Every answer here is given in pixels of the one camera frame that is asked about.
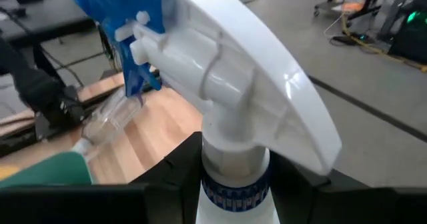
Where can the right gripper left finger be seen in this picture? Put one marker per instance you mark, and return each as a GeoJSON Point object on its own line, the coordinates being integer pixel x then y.
{"type": "Point", "coordinates": [83, 205]}

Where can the spray bottle blue trigger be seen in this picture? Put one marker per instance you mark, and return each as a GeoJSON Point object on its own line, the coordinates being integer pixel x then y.
{"type": "Point", "coordinates": [233, 67]}

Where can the computer with green lights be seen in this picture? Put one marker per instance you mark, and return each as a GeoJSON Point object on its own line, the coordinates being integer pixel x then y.
{"type": "Point", "coordinates": [412, 40]}

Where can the yellow cloth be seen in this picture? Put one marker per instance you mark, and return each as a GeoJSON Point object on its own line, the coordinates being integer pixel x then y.
{"type": "Point", "coordinates": [6, 172]}

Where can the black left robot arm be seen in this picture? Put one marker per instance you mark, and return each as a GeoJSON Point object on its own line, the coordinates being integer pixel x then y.
{"type": "Point", "coordinates": [40, 87]}

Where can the orange paper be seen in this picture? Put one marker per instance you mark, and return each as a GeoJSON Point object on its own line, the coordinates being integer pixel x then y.
{"type": "Point", "coordinates": [353, 7]}

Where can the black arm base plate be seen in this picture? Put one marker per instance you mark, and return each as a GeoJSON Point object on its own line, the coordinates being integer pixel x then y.
{"type": "Point", "coordinates": [60, 127]}

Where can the black rolling desk base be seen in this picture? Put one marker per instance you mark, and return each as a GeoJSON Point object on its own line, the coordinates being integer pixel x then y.
{"type": "Point", "coordinates": [363, 4]}

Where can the black power strip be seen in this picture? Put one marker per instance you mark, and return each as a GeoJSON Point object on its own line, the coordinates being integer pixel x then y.
{"type": "Point", "coordinates": [347, 40]}

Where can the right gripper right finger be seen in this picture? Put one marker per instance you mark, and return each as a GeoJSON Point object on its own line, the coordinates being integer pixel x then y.
{"type": "Point", "coordinates": [350, 205]}

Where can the clear spray bottle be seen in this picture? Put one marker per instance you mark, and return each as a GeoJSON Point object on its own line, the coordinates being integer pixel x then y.
{"type": "Point", "coordinates": [110, 120]}

